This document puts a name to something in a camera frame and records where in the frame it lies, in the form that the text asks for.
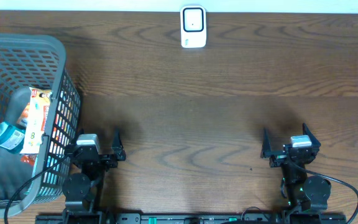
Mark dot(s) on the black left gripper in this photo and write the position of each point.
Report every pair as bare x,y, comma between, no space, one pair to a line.
117,147

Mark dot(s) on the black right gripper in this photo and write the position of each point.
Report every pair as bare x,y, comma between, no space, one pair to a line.
278,157

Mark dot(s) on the yellow snack bag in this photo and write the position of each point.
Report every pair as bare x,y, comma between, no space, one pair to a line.
38,113

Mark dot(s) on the teal mouthwash bottle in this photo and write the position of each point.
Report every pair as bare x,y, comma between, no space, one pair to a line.
11,138

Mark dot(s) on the orange tissue pack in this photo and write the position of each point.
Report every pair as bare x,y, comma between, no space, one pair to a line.
23,118

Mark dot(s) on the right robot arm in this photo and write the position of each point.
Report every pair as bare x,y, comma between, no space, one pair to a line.
307,195

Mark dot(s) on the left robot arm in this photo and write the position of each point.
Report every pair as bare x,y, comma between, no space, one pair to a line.
83,190

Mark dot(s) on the white barcode scanner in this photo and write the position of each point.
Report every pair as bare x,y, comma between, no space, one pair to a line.
193,27

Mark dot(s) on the red snack packet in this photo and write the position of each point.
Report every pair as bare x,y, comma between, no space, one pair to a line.
29,159

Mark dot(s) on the grey plastic shopping basket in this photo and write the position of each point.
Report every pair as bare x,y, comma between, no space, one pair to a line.
35,61

